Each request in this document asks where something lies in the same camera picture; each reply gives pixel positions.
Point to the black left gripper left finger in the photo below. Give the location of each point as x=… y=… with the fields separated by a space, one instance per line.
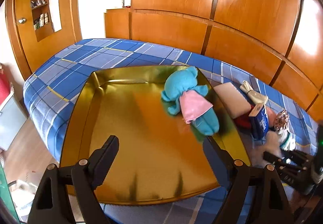
x=51 y=203

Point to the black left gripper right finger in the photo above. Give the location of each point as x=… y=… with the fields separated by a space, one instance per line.
x=269 y=203

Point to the teal plush toy pink skirt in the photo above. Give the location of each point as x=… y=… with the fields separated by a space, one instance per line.
x=181 y=88

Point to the red soft item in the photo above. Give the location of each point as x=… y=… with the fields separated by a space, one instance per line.
x=243 y=122

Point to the white knit cloth teal trim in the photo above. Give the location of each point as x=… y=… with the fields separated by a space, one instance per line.
x=287 y=141

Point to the blue tempo tissue pack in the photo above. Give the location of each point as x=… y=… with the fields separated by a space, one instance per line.
x=259 y=121

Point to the pink round puff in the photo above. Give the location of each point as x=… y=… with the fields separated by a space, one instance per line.
x=271 y=116

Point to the cream rolled cloth bag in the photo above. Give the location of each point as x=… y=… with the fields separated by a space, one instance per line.
x=255 y=97

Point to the white sponge block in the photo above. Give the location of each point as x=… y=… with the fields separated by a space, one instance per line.
x=233 y=101

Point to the light blue storage box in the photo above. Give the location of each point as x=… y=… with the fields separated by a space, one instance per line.
x=12 y=119

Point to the blue plaid bed sheet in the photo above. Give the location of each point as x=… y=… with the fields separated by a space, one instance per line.
x=51 y=92

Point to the gold tray box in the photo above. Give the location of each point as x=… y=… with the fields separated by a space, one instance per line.
x=160 y=157

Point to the red bag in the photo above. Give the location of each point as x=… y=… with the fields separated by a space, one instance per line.
x=4 y=85

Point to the wooden wardrobe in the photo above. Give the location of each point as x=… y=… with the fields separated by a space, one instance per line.
x=277 y=41

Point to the metal door knob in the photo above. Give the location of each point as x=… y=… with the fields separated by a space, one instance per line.
x=22 y=20

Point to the wooden door with shelf niche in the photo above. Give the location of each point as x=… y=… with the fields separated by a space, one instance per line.
x=51 y=25

